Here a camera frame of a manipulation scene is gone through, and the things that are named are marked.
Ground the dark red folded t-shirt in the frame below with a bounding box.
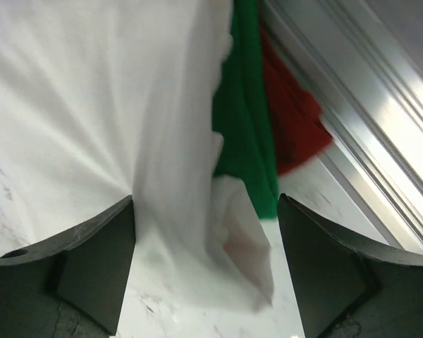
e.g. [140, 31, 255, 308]
[259, 28, 333, 175]

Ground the white Coca-Cola t-shirt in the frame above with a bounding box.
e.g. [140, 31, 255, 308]
[0, 1, 274, 312]

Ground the green folded t-shirt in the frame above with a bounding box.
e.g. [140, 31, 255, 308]
[212, 1, 278, 219]

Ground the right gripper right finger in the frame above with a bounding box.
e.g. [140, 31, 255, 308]
[277, 195, 423, 337]

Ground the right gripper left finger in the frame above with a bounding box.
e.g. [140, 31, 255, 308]
[0, 196, 135, 337]

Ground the aluminium frame rail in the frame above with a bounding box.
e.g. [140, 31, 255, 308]
[261, 1, 423, 254]

